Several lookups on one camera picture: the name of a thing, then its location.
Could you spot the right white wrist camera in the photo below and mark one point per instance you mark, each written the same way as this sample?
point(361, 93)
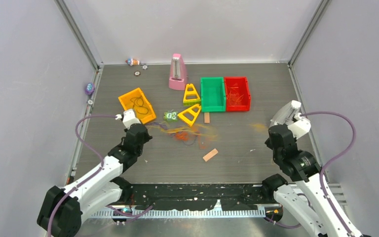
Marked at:
point(300, 126)

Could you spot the purple toy ball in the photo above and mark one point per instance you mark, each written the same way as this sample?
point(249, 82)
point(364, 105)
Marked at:
point(89, 89)

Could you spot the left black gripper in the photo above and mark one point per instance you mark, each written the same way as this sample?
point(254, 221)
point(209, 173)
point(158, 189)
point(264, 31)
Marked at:
point(147, 137)

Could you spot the green owl toy block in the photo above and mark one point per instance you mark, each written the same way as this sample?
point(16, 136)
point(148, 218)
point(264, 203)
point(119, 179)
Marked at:
point(170, 116)

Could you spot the yellow triangle block upper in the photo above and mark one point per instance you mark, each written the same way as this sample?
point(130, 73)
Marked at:
point(191, 96)

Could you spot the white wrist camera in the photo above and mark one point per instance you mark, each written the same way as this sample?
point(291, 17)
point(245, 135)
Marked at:
point(300, 126)
point(128, 118)

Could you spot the orange plastic bin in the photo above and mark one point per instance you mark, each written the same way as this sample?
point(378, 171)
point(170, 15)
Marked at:
point(136, 100)

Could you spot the red plastic bin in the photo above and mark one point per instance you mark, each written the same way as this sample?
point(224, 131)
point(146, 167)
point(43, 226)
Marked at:
point(238, 97)

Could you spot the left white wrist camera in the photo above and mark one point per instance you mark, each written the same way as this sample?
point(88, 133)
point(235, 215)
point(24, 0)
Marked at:
point(128, 118)

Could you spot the green plastic bin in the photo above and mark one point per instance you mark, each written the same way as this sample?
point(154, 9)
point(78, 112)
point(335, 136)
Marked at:
point(213, 95)

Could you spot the yellow triangle block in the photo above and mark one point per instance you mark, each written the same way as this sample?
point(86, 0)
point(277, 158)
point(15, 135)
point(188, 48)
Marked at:
point(191, 96)
point(189, 115)

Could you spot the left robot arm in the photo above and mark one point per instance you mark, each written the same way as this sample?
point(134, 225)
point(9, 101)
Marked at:
point(64, 209)

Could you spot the flat wooden block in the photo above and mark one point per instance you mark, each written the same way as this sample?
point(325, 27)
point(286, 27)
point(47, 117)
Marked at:
point(210, 155)

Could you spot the small toy figurine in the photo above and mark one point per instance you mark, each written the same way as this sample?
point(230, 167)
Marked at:
point(132, 62)

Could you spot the white metronome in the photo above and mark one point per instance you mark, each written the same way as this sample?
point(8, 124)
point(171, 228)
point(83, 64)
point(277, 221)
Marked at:
point(288, 114)

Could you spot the small wooden block upright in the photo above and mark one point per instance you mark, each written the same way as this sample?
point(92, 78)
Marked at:
point(206, 117)

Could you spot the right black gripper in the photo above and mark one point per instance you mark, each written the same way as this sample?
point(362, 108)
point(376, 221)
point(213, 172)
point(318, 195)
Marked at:
point(267, 142)

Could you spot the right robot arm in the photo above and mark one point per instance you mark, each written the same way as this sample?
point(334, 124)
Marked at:
point(321, 215)

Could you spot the yellow triangle block lower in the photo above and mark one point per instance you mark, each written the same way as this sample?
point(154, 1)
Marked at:
point(189, 115)

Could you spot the pink metronome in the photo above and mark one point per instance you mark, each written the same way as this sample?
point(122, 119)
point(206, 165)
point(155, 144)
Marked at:
point(178, 77)

